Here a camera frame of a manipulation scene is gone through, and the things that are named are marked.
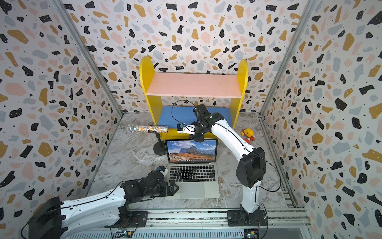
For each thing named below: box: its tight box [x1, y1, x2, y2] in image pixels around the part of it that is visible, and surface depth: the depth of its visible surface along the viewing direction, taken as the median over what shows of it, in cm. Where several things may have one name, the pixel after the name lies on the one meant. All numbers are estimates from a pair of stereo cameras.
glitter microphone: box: [127, 124, 169, 134], surface depth 87 cm
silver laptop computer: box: [164, 138, 220, 201], surface depth 89 cm
